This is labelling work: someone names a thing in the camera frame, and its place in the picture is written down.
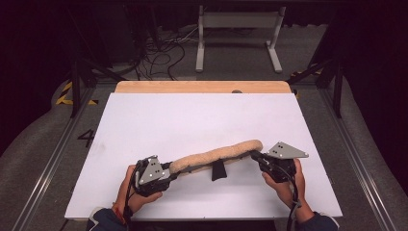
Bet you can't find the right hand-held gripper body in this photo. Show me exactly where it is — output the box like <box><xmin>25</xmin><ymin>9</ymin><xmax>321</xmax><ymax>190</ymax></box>
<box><xmin>259</xmin><ymin>141</ymin><xmax>310</xmax><ymax>184</ymax></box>

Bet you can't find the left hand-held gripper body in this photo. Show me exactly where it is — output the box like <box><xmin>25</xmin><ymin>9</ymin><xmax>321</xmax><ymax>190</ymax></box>
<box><xmin>134</xmin><ymin>155</ymin><xmax>171</xmax><ymax>197</ymax></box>

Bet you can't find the tan fleece pad dark lining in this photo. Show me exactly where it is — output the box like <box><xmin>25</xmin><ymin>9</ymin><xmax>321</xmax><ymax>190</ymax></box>
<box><xmin>168</xmin><ymin>139</ymin><xmax>264</xmax><ymax>182</ymax></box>

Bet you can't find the person's left hand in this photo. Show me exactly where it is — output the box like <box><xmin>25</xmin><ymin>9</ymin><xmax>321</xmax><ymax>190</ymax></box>
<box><xmin>114</xmin><ymin>165</ymin><xmax>164</xmax><ymax>222</ymax></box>

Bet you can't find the person's right hand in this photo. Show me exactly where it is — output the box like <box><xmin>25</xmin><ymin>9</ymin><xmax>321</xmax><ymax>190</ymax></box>
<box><xmin>262</xmin><ymin>159</ymin><xmax>314</xmax><ymax>222</ymax></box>

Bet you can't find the white board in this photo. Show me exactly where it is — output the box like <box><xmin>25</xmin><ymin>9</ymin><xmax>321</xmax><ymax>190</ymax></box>
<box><xmin>64</xmin><ymin>92</ymin><xmax>344</xmax><ymax>221</ymax></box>

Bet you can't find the yellow black floor tape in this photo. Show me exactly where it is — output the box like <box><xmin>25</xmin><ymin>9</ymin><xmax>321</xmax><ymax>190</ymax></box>
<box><xmin>290</xmin><ymin>65</ymin><xmax>321</xmax><ymax>78</ymax></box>
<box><xmin>55</xmin><ymin>81</ymin><xmax>99</xmax><ymax>106</ymax></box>

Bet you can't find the wooden table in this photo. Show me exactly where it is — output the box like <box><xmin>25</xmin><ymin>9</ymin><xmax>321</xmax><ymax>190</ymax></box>
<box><xmin>115</xmin><ymin>80</ymin><xmax>293</xmax><ymax>94</ymax></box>

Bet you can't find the white metal stand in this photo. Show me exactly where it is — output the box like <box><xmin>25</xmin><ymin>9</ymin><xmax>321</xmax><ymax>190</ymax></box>
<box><xmin>195</xmin><ymin>4</ymin><xmax>287</xmax><ymax>74</ymax></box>

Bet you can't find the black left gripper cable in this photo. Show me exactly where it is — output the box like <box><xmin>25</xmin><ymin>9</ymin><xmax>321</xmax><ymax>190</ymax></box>
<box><xmin>123</xmin><ymin>159</ymin><xmax>142</xmax><ymax>231</ymax></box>

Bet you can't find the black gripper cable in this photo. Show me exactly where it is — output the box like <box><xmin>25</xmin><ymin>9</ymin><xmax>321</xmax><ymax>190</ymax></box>
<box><xmin>123</xmin><ymin>159</ymin><xmax>142</xmax><ymax>231</ymax></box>
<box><xmin>282</xmin><ymin>171</ymin><xmax>302</xmax><ymax>231</ymax></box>

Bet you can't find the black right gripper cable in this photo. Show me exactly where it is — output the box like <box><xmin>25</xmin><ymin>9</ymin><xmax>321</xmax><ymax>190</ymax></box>
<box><xmin>282</xmin><ymin>171</ymin><xmax>302</xmax><ymax>231</ymax></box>

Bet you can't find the aluminium rail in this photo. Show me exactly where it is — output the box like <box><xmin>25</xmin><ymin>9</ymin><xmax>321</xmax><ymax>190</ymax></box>
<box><xmin>319</xmin><ymin>88</ymin><xmax>398</xmax><ymax>231</ymax></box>
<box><xmin>11</xmin><ymin>86</ymin><xmax>97</xmax><ymax>231</ymax></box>

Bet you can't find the black metal frame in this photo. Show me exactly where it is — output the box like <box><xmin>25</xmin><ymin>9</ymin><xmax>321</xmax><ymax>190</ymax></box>
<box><xmin>287</xmin><ymin>18</ymin><xmax>345</xmax><ymax>119</ymax></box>
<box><xmin>65</xmin><ymin>6</ymin><xmax>128</xmax><ymax>118</ymax></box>

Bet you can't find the tangle of black floor cables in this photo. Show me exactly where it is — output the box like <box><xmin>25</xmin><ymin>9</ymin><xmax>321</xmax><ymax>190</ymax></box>
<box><xmin>134</xmin><ymin>27</ymin><xmax>200</xmax><ymax>81</ymax></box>

